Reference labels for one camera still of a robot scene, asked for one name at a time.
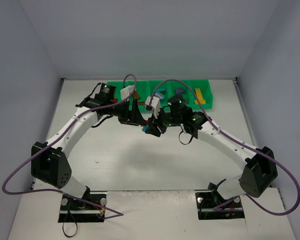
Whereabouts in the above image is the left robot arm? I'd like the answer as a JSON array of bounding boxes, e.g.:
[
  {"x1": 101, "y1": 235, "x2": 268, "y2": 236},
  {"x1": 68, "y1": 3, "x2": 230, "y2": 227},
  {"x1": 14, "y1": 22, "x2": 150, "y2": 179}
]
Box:
[{"x1": 31, "y1": 83, "x2": 147, "y2": 201}]

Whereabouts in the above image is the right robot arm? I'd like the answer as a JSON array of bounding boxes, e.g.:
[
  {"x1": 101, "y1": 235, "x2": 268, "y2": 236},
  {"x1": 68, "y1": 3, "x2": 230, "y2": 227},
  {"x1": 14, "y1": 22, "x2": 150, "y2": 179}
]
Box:
[{"x1": 145, "y1": 95, "x2": 278, "y2": 200}]

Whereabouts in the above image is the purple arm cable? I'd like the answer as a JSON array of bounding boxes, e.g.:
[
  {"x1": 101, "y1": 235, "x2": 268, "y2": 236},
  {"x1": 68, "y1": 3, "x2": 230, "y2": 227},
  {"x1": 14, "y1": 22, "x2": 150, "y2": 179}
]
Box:
[
  {"x1": 148, "y1": 78, "x2": 300, "y2": 216},
  {"x1": 2, "y1": 73, "x2": 138, "y2": 220}
]

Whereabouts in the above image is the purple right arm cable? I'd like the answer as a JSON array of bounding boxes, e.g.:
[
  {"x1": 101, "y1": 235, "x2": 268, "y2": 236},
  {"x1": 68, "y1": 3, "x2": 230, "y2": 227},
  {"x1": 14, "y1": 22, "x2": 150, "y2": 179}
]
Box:
[{"x1": 148, "y1": 78, "x2": 300, "y2": 216}]

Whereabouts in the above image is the teal printed round lego brick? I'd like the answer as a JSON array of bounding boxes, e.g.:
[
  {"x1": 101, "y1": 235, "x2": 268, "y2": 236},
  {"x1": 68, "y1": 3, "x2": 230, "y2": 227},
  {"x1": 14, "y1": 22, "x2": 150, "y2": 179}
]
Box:
[{"x1": 154, "y1": 92, "x2": 165, "y2": 100}]

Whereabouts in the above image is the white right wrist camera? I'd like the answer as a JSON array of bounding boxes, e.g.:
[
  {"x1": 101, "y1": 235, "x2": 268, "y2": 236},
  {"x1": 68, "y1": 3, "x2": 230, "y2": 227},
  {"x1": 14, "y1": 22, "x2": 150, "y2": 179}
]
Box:
[{"x1": 145, "y1": 96, "x2": 161, "y2": 119}]

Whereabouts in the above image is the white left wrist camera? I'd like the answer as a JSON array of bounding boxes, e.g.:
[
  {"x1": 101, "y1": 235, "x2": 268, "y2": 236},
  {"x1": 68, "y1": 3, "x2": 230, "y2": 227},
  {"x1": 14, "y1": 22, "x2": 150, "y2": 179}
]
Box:
[{"x1": 120, "y1": 85, "x2": 136, "y2": 101}]

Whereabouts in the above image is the green five-compartment bin tray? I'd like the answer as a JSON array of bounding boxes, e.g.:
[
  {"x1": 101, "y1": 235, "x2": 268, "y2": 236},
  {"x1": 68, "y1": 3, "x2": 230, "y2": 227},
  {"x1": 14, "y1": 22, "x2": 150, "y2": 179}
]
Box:
[{"x1": 106, "y1": 79, "x2": 213, "y2": 111}]

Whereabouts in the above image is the long yellow lego plate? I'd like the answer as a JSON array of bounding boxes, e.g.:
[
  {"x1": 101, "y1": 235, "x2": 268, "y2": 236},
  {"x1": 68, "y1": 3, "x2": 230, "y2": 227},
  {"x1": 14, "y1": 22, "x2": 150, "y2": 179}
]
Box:
[{"x1": 194, "y1": 88, "x2": 206, "y2": 105}]

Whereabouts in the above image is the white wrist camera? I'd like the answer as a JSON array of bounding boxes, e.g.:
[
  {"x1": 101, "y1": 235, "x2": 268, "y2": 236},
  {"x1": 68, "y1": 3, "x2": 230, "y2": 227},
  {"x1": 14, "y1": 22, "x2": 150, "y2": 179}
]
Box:
[
  {"x1": 145, "y1": 96, "x2": 161, "y2": 119},
  {"x1": 120, "y1": 85, "x2": 136, "y2": 101}
]

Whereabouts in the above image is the purple butterfly arched lego brick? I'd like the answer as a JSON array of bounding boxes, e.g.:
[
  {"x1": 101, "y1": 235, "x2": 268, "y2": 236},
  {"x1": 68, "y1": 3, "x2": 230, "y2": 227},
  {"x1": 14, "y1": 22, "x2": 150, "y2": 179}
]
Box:
[{"x1": 174, "y1": 88, "x2": 185, "y2": 95}]

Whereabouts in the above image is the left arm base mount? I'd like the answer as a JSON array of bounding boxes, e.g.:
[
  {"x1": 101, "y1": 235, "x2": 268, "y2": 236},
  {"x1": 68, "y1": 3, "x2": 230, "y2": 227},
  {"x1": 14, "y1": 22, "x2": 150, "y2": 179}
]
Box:
[{"x1": 58, "y1": 194, "x2": 106, "y2": 223}]

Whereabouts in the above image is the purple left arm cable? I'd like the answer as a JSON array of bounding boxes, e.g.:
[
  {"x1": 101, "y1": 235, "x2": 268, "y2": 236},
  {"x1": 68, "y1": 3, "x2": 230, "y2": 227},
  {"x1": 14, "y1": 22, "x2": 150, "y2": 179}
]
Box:
[{"x1": 2, "y1": 73, "x2": 138, "y2": 220}]

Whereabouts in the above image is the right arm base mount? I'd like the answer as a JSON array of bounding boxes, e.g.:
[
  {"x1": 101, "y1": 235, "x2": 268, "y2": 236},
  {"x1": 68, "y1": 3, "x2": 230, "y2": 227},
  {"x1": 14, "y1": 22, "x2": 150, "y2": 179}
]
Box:
[{"x1": 195, "y1": 179, "x2": 245, "y2": 221}]

